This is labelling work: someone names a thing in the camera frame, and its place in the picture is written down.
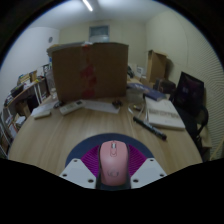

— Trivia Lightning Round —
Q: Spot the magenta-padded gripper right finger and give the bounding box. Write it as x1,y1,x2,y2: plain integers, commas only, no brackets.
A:
128,143,168,189

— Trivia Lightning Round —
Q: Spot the cluttered shelf unit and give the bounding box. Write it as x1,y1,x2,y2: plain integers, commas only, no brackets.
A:
0,64,51,158

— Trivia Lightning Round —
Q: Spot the glass door panel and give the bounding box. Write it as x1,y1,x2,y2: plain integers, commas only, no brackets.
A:
88,24,110,43

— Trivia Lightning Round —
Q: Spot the tall open cardboard box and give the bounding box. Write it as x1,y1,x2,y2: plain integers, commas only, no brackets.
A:
146,49,169,84

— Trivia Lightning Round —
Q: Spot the large brown cardboard box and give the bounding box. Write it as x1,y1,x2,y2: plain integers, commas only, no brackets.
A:
51,42,130,103

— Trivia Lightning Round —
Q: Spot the white paper sheet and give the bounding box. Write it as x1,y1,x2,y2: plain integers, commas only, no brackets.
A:
83,99,121,115

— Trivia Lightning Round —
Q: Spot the ceiling tube light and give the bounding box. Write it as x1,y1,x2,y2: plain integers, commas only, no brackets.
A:
82,0,94,12

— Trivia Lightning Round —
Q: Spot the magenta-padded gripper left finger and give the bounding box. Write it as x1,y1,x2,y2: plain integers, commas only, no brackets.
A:
59,143,101,189

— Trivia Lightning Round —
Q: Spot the dark blue mouse pad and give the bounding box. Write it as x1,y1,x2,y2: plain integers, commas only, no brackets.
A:
64,133,155,168

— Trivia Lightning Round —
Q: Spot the black office chair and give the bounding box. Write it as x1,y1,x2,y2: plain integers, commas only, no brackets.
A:
171,70,209,148

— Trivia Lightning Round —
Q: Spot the blue book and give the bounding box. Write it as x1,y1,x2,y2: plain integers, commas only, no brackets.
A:
128,82,168,102

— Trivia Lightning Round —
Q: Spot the white book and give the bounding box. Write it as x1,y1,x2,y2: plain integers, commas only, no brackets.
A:
143,96,186,131

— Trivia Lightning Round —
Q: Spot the black marker pen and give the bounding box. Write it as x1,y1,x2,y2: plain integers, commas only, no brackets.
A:
132,115,168,141

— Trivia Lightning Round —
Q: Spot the white remote control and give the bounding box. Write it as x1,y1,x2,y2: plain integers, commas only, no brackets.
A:
59,99,86,116
33,109,53,120

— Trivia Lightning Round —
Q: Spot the pink computer mouse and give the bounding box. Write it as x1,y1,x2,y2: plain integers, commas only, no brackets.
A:
98,140,130,187

